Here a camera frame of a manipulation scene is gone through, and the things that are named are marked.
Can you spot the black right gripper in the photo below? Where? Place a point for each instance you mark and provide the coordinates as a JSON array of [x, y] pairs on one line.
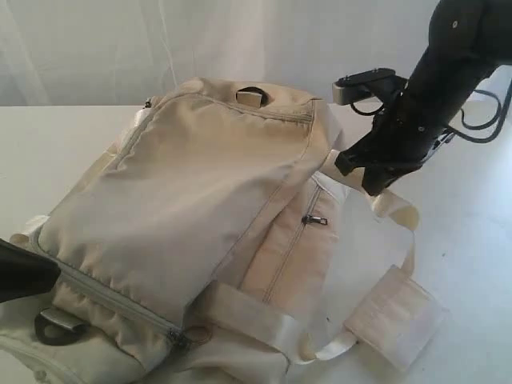
[[412, 123]]

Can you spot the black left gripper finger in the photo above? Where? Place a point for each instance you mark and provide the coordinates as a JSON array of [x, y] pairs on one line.
[[24, 274]]

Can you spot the beige duffel bag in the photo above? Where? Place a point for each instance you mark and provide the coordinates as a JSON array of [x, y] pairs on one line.
[[196, 248]]

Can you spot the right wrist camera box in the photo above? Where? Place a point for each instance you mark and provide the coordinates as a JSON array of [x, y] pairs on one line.
[[381, 83]]

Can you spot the white backdrop curtain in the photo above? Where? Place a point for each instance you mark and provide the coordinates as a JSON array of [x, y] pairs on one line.
[[122, 52]]

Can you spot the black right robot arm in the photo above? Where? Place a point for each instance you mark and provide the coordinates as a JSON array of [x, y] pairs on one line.
[[468, 41]]

